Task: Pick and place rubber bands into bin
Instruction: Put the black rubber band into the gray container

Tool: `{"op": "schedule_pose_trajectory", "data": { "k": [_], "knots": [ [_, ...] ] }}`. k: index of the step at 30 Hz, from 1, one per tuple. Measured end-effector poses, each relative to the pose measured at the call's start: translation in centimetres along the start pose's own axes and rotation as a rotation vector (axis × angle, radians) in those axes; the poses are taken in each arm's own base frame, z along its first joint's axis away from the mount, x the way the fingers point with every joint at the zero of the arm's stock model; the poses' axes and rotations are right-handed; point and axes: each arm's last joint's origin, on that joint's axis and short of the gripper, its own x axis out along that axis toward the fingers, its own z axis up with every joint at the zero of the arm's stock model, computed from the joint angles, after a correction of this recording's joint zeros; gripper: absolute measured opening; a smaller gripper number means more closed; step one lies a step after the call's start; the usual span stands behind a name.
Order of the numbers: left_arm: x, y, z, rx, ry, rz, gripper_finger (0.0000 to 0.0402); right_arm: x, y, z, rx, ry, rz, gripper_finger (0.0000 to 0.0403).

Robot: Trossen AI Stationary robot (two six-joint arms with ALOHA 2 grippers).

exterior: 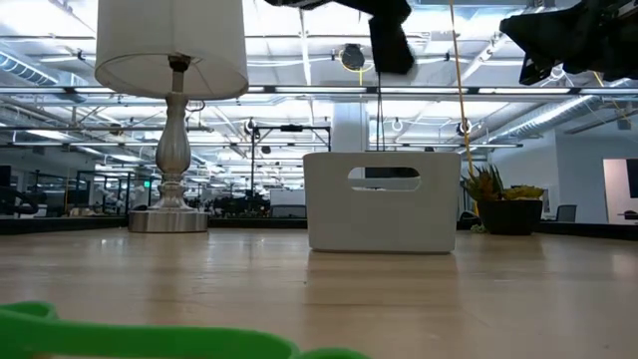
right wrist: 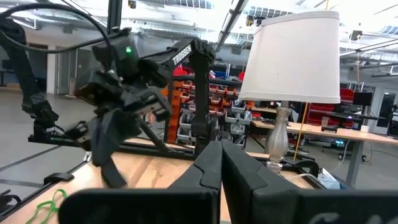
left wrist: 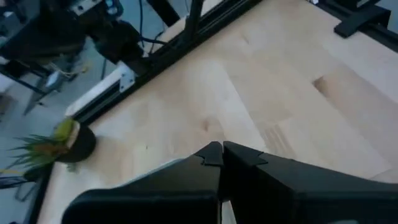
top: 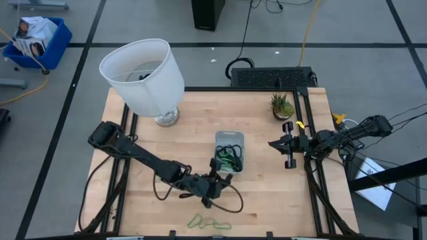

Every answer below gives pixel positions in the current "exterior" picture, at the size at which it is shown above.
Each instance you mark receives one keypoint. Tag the succulent plant in black pot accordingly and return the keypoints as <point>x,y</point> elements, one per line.
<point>508,217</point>

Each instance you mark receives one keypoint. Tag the silver table lamp white shade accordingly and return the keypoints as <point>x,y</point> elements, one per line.
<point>172,149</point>

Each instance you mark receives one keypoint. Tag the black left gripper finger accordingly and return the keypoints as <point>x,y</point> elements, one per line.
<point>391,45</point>

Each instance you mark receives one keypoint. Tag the grey office chair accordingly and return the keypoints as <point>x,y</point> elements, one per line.
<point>565,213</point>

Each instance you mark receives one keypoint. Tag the black chair armrest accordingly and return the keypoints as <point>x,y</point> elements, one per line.
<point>467,217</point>

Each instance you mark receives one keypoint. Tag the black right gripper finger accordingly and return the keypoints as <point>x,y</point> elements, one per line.
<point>528,72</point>
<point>541,37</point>

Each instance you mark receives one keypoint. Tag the black metal stand frame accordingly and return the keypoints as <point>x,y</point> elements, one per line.
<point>253,164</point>

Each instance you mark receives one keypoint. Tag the white plastic bin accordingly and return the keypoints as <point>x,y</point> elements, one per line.
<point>339,219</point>

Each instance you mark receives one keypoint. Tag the black wall monitor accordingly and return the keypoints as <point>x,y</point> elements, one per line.
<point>633,177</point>

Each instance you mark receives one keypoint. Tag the black table edge rail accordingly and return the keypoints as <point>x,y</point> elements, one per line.
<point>249,224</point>

